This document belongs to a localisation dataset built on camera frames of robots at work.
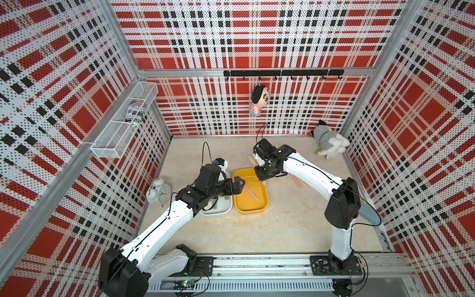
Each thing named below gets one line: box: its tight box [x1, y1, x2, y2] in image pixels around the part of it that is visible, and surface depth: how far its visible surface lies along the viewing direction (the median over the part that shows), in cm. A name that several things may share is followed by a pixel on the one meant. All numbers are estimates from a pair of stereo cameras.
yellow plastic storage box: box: [233, 167, 269, 215], surface depth 94 cm
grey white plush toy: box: [310, 119, 351, 161], surface depth 108 cm
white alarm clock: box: [145, 177, 172, 208], surface depth 86 cm
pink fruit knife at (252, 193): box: [243, 185, 260, 202], surface depth 96 cm
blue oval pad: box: [358, 201, 383, 226], surface depth 87 cm
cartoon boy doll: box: [249, 84, 270, 117], surface depth 94 cm
